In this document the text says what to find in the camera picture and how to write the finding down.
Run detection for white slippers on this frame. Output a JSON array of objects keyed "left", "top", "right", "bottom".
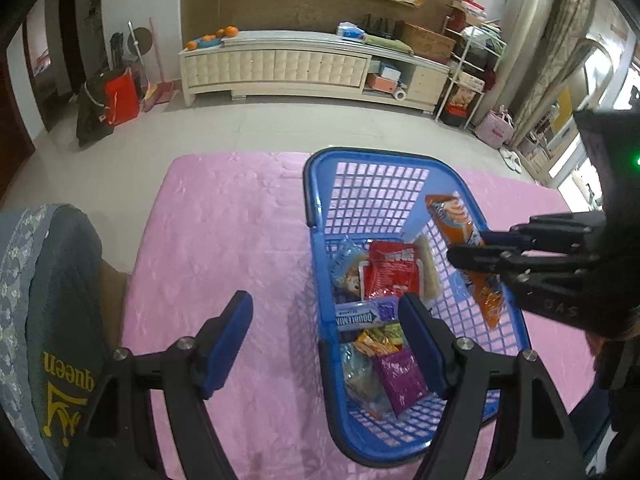
[{"left": 499, "top": 146, "right": 523, "bottom": 174}]

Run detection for blue tissue pack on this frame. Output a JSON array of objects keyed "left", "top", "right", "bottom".
[{"left": 336, "top": 22, "right": 367, "bottom": 41}]

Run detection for orange yellow chip bag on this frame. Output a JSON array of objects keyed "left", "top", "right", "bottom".
[{"left": 354, "top": 323, "right": 405, "bottom": 358}]

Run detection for cream TV cabinet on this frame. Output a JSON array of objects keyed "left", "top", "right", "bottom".
[{"left": 179, "top": 30, "right": 449, "bottom": 114}]

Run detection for green folded cushion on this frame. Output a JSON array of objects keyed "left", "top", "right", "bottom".
[{"left": 363, "top": 34, "right": 413, "bottom": 55}]

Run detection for purple snack packet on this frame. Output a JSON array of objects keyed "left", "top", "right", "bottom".
[{"left": 373, "top": 348, "right": 430, "bottom": 417}]

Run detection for red snack packet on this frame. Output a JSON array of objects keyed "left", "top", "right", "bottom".
[{"left": 361, "top": 240, "right": 423, "bottom": 299}]

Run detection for paper towel roll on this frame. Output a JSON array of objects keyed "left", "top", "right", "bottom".
[{"left": 393, "top": 87, "right": 407, "bottom": 102}]

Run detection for cardboard box on cabinet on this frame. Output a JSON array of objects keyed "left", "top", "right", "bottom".
[{"left": 400, "top": 23, "right": 456, "bottom": 63}]

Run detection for orange wafer bar wrapper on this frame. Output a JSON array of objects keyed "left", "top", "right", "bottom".
[{"left": 425, "top": 194, "right": 504, "bottom": 330}]

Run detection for blue double mix cookie pack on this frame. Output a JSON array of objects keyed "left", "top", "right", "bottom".
[{"left": 335, "top": 296, "right": 399, "bottom": 332}]

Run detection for black bag on floor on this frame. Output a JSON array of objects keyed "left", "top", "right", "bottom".
[{"left": 76, "top": 73, "right": 114, "bottom": 148}]

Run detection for blue plastic basket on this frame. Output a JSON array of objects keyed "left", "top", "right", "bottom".
[{"left": 303, "top": 148, "right": 529, "bottom": 468}]

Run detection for red shopping bag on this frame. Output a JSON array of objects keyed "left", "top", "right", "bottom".
[{"left": 104, "top": 68, "right": 140, "bottom": 127}]

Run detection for oranges on blue plate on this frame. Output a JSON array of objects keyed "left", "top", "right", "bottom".
[{"left": 186, "top": 26, "right": 240, "bottom": 51}]

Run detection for clear teal snack bag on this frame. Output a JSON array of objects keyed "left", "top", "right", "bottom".
[{"left": 340, "top": 344, "right": 394, "bottom": 420}]

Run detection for pink quilted mat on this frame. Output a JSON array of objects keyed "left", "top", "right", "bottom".
[{"left": 114, "top": 152, "right": 599, "bottom": 480}]

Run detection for beige cracker pack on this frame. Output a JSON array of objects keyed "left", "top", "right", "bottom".
[{"left": 413, "top": 234, "right": 442, "bottom": 311}]

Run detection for white metal shelf rack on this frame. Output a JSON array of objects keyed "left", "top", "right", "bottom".
[{"left": 436, "top": 0, "right": 506, "bottom": 129}]

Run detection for pink tote bag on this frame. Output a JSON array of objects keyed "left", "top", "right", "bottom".
[{"left": 474, "top": 105, "right": 514, "bottom": 150}]

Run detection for light blue egg biscuit pack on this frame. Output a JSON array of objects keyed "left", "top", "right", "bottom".
[{"left": 330, "top": 236, "right": 369, "bottom": 298}]

